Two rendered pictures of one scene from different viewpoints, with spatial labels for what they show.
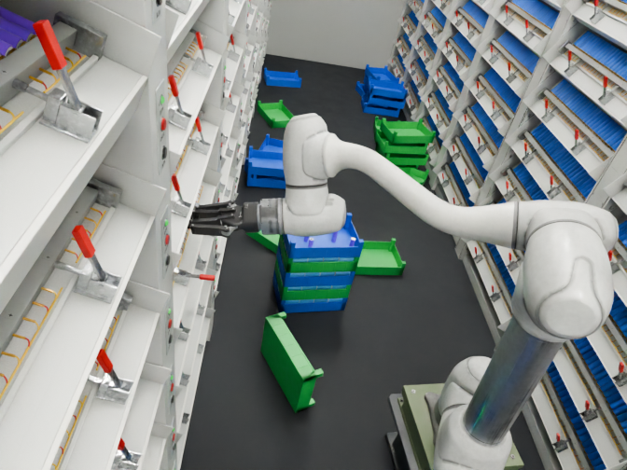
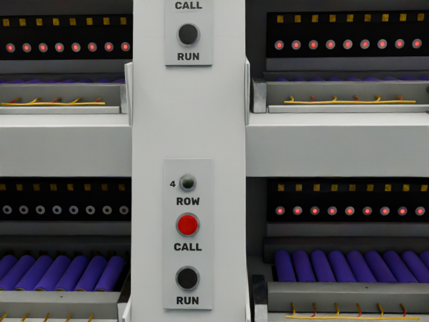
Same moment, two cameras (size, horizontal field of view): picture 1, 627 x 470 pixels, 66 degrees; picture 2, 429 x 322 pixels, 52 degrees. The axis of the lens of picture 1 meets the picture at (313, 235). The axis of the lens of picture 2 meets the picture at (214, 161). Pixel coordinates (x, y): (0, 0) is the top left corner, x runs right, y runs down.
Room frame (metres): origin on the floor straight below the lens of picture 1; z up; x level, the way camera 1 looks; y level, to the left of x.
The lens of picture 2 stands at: (1.35, -0.02, 0.89)
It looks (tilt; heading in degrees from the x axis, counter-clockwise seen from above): 2 degrees up; 100
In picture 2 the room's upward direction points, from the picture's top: straight up
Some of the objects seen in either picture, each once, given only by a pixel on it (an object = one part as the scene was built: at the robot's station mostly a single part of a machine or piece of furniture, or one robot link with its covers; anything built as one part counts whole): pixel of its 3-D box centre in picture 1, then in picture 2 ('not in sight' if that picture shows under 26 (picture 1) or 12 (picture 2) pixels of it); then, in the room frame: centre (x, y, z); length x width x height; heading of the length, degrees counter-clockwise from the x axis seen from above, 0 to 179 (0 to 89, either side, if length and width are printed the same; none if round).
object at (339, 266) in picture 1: (317, 249); not in sight; (1.58, -0.03, 0.28); 0.30 x 0.20 x 0.08; 109
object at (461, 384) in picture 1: (474, 393); not in sight; (0.87, -0.54, 0.45); 0.18 x 0.16 x 0.22; 167
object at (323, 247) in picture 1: (321, 234); not in sight; (1.58, -0.03, 0.36); 0.30 x 0.20 x 0.08; 109
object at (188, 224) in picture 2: not in sight; (188, 224); (1.26, 0.33, 0.85); 0.02 x 0.01 x 0.02; 8
